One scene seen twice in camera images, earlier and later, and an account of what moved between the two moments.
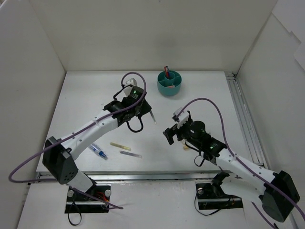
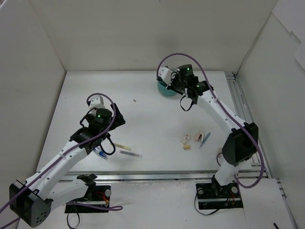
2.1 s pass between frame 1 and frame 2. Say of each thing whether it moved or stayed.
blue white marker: stayed
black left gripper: moved
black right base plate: stayed
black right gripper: moved
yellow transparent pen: stayed
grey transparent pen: stayed
